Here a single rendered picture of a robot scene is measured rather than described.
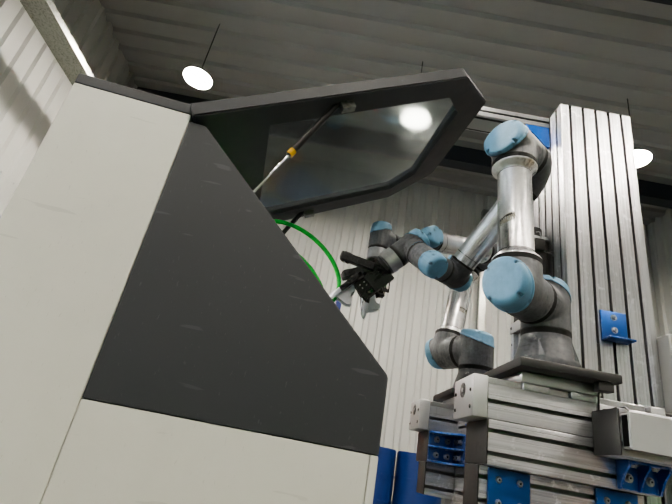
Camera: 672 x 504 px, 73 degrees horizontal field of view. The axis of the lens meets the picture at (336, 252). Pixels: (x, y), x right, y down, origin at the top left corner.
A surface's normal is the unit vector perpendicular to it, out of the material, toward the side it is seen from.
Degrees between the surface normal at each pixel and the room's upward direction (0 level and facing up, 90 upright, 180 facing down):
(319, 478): 90
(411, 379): 90
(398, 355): 90
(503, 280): 98
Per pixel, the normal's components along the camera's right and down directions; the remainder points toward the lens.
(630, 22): -0.17, 0.90
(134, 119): 0.22, -0.37
